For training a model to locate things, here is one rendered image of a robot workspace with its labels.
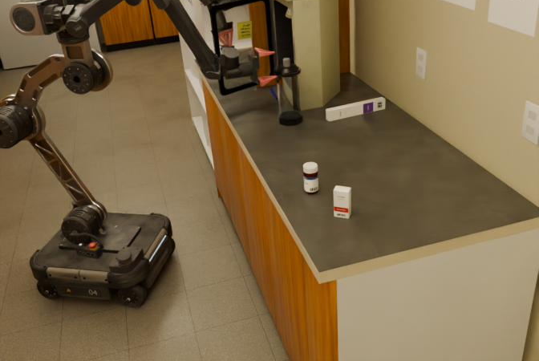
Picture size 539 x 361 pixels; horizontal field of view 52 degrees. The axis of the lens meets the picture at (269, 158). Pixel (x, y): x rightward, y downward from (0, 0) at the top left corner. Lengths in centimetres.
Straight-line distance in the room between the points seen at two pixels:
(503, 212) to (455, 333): 40
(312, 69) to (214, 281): 125
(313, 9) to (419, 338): 129
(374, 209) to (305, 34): 90
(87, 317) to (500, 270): 196
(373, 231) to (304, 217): 21
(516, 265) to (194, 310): 159
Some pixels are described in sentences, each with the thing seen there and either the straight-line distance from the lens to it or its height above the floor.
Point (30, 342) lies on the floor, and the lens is 295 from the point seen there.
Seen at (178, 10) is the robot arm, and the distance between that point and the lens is 200.
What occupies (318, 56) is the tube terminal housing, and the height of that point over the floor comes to 117.
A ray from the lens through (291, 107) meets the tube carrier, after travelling 223.
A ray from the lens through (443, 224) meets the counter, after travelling 166.
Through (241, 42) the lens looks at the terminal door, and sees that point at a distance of 250.
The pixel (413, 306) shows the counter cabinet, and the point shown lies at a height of 73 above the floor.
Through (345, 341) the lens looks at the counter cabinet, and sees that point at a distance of 166.
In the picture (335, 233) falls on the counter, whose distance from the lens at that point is 160.
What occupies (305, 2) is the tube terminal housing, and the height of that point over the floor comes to 140.
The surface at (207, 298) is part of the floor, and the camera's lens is 287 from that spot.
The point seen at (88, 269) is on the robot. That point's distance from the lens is 285.
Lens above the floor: 187
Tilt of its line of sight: 27 degrees down
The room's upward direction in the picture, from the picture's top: 5 degrees counter-clockwise
